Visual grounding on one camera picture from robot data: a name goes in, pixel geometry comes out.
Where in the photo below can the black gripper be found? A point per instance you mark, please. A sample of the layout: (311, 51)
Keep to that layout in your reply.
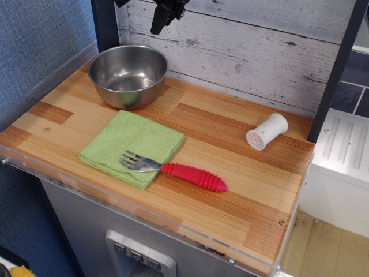
(165, 12)

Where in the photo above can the white salt shaker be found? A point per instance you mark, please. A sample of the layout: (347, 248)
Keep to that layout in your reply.
(261, 136)

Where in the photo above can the clear acrylic table edge guard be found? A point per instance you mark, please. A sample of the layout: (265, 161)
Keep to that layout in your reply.
(244, 228)

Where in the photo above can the stainless steel bowl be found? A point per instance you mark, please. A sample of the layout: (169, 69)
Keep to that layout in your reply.
(128, 77)

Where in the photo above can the green folded cloth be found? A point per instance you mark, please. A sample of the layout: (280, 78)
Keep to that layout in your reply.
(129, 131)

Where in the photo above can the silver dispenser control panel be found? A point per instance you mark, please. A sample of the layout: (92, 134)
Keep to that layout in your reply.
(132, 258)

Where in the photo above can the white ribbed appliance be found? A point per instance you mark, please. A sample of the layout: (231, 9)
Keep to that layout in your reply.
(336, 186)

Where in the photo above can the yellow object bottom left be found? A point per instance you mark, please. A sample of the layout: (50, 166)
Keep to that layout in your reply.
(21, 272)

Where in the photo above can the dark metal left post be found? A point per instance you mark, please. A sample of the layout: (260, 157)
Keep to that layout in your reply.
(106, 27)

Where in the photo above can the dark metal post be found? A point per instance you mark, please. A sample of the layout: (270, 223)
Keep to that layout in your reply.
(106, 27)
(345, 49)

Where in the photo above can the fork with red handle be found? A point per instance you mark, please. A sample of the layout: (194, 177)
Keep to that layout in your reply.
(201, 178)

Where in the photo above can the dark metal right post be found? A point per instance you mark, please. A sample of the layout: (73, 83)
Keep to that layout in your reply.
(345, 49)

